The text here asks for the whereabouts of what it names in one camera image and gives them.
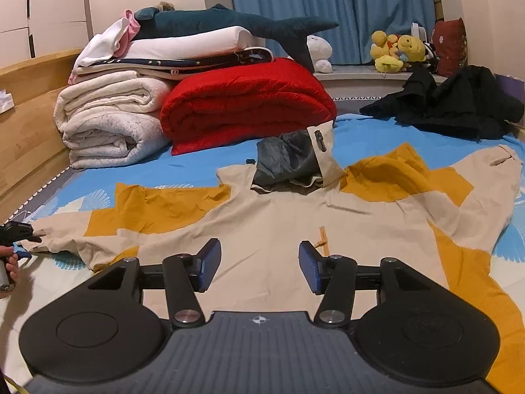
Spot blue curtain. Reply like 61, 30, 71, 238
226, 0, 437, 66

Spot blue shark plush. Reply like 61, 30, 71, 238
134, 4, 338, 72

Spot wooden headboard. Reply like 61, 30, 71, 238
0, 49, 80, 221

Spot person's left hand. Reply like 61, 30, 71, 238
0, 246, 20, 283

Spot black jacket pile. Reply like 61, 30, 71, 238
360, 65, 524, 141

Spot red folded quilt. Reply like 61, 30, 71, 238
160, 58, 336, 156

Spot beige and mustard hooded jacket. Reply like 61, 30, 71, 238
34, 118, 524, 393

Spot white pillow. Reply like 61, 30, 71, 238
122, 26, 265, 60

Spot yellow plush toys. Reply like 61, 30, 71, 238
369, 30, 426, 74

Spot dark red cushion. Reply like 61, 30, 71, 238
431, 18, 468, 77

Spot white pink folded cloth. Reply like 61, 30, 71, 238
73, 10, 140, 70

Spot white folded quilt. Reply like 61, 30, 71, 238
53, 70, 174, 169

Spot navy patterned folded blanket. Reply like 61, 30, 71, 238
68, 46, 274, 84

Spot white round plush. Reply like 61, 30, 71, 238
283, 35, 333, 74

